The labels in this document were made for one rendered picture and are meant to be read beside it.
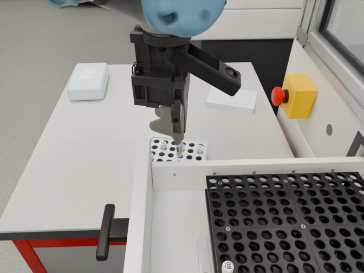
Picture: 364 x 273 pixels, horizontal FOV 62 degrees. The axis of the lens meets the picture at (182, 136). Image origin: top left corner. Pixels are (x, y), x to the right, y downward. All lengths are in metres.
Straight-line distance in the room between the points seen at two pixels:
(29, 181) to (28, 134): 1.47
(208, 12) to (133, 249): 0.24
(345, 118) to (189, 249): 0.33
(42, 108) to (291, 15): 1.76
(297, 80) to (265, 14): 0.47
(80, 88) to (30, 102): 1.62
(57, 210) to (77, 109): 0.32
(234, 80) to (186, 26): 0.24
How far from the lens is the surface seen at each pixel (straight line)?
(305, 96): 0.66
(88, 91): 0.86
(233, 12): 1.08
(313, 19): 0.70
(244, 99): 0.84
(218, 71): 0.46
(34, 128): 2.19
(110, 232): 0.38
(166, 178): 0.48
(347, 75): 0.57
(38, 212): 0.63
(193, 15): 0.23
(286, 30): 1.15
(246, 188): 0.44
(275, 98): 0.67
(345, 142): 0.58
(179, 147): 0.58
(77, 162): 0.70
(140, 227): 0.36
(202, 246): 0.44
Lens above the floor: 1.23
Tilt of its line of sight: 40 degrees down
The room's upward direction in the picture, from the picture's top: straight up
